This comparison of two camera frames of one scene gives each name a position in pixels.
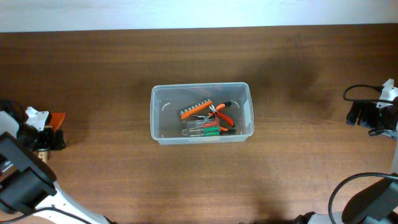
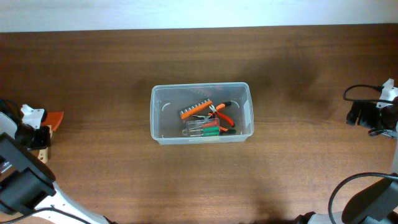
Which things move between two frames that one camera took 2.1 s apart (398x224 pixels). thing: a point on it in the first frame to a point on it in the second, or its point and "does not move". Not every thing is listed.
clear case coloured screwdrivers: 203,127 does not move
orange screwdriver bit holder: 191,110 does not move
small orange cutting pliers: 217,114 to 217,110
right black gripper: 364,119 does not move
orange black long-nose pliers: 222,130 to 221,116
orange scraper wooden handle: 56,120 does not move
